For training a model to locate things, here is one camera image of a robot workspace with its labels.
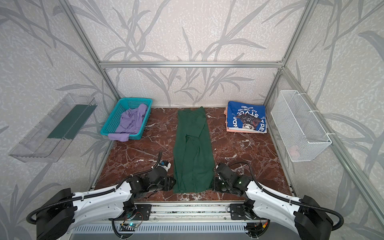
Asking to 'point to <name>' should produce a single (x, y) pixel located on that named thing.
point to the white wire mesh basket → (301, 134)
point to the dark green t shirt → (194, 166)
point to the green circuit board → (133, 225)
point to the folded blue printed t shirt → (246, 116)
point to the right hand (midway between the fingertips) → (210, 182)
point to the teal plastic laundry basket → (111, 125)
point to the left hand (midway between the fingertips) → (176, 179)
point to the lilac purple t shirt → (130, 123)
